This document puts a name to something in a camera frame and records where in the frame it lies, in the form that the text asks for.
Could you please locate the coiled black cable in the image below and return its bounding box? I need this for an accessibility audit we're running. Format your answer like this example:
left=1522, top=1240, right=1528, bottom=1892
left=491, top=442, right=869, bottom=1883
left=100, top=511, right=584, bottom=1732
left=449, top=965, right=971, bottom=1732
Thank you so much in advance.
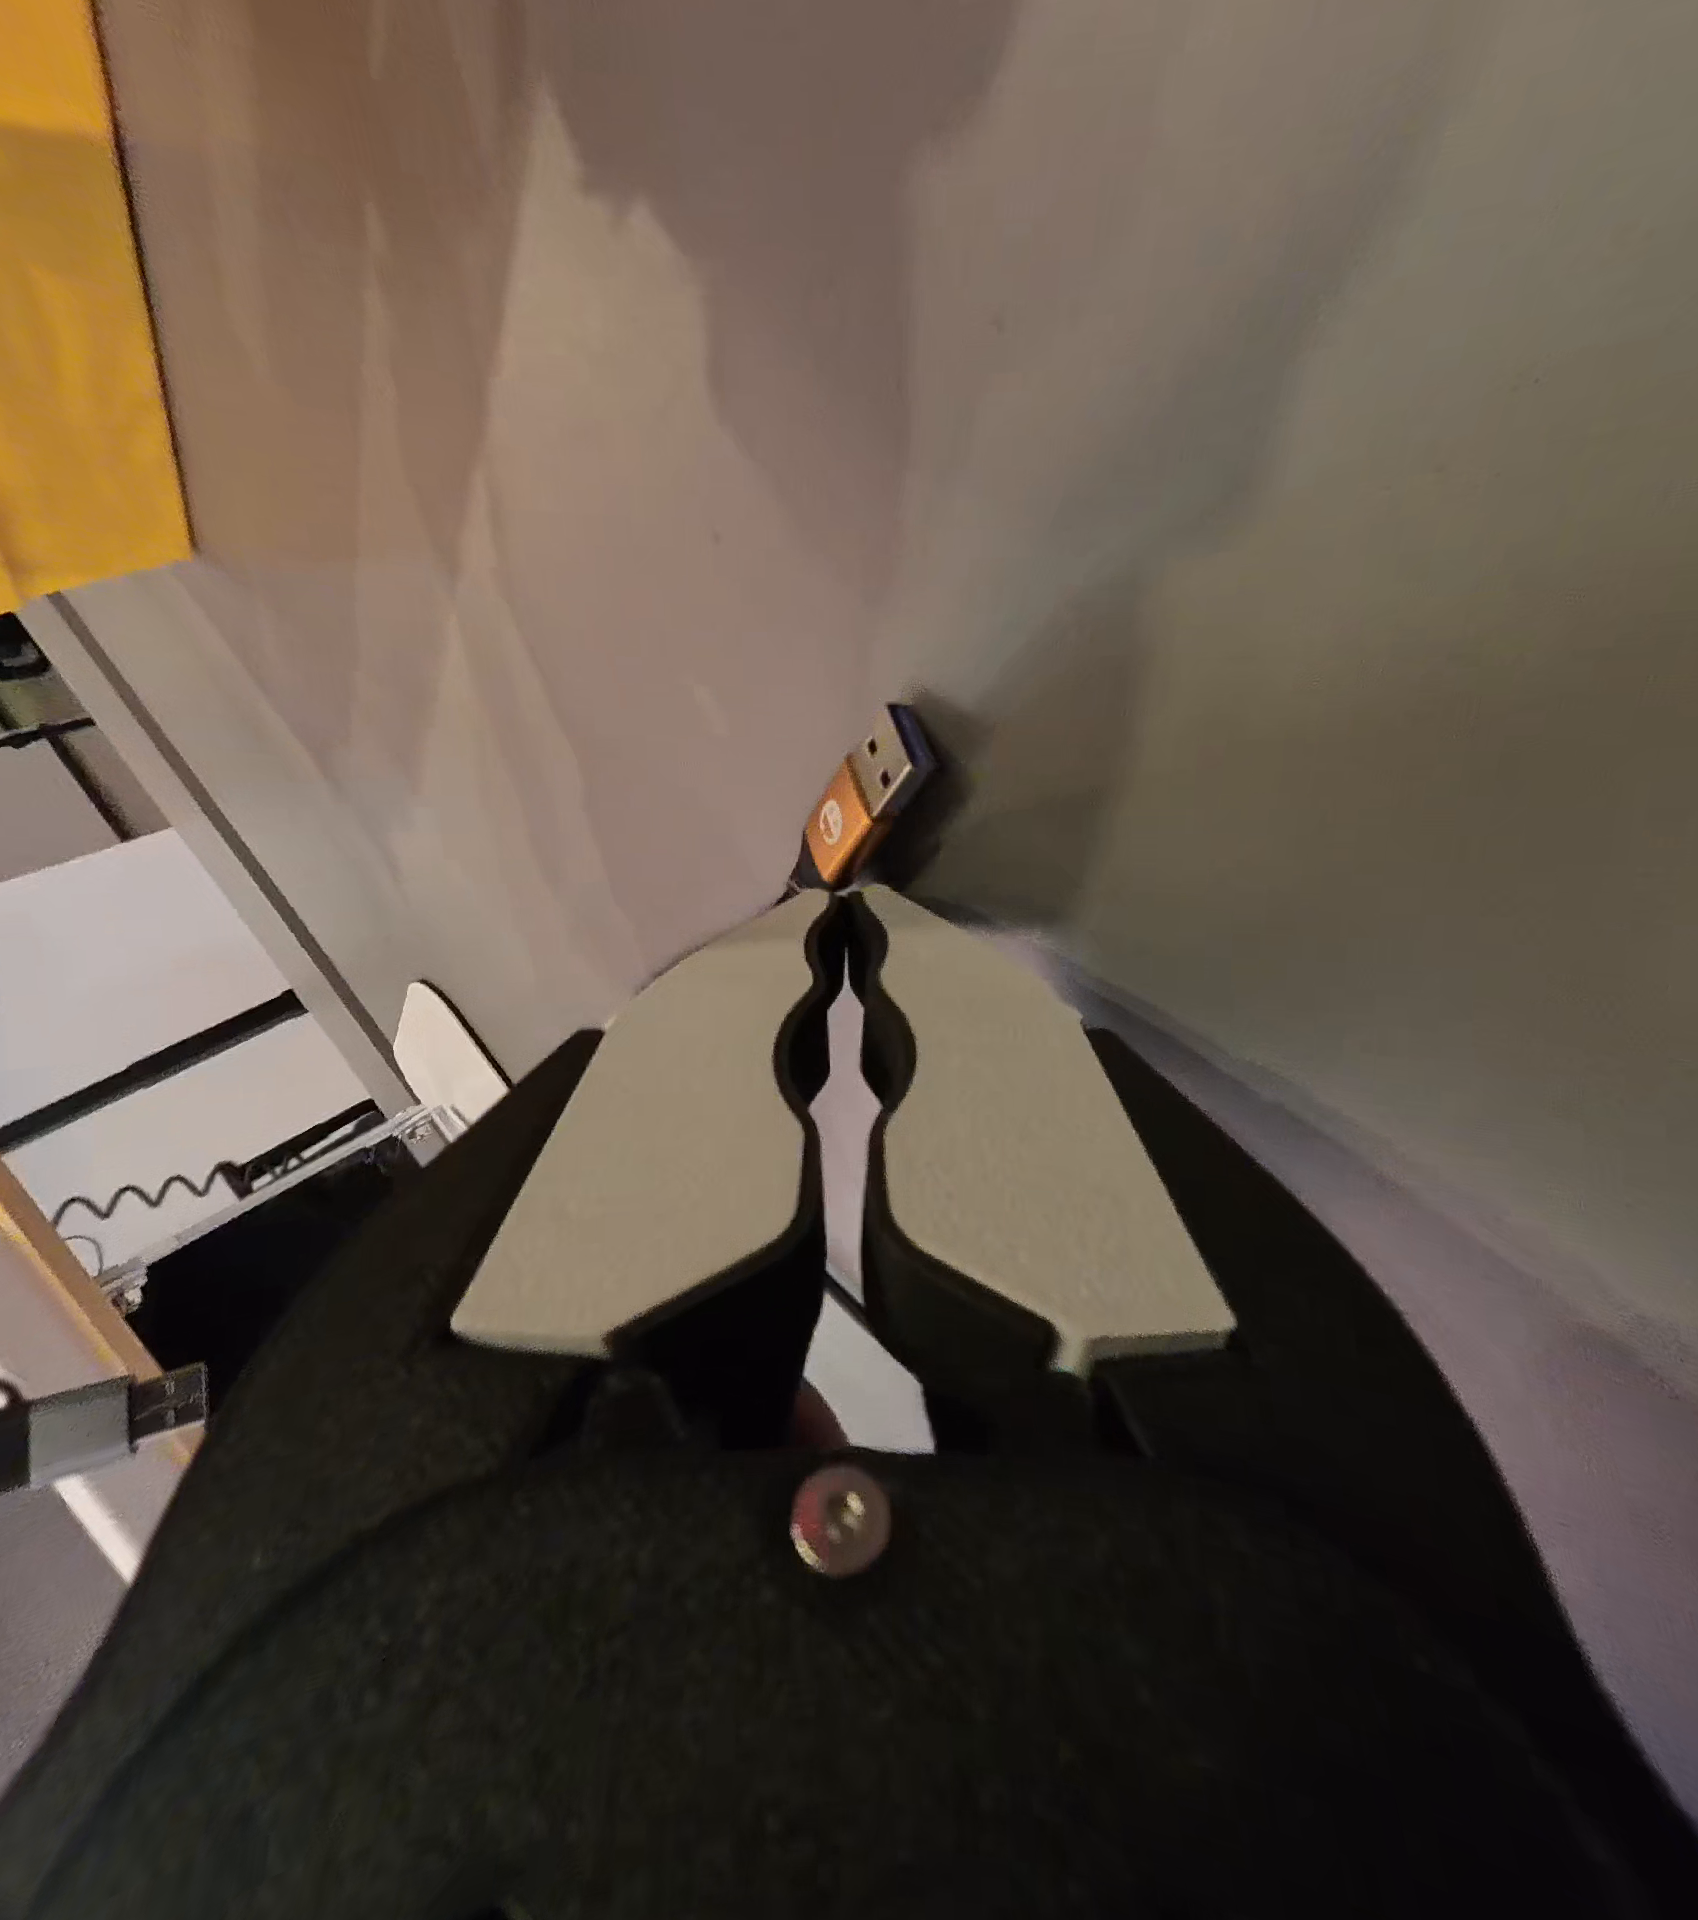
left=51, top=1166, right=245, bottom=1240

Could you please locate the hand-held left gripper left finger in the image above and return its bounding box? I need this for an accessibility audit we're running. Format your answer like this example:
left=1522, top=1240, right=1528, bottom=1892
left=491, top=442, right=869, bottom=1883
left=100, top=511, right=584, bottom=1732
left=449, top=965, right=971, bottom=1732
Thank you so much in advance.
left=449, top=889, right=838, bottom=1365

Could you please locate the orange plug usb cable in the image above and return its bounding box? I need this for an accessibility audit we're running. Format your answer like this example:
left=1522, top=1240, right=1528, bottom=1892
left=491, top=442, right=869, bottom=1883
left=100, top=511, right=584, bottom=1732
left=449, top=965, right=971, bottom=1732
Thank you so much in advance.
left=787, top=701, right=939, bottom=906

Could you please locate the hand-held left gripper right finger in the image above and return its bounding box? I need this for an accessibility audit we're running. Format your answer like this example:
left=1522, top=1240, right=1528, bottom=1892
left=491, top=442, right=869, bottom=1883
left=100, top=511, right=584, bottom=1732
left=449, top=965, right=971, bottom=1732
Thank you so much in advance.
left=839, top=883, right=1232, bottom=1376

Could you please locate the yellow plastic bin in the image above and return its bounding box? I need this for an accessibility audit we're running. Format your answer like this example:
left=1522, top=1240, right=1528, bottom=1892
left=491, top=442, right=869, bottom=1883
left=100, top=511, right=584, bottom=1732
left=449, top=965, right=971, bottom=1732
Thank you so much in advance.
left=0, top=0, right=199, bottom=644

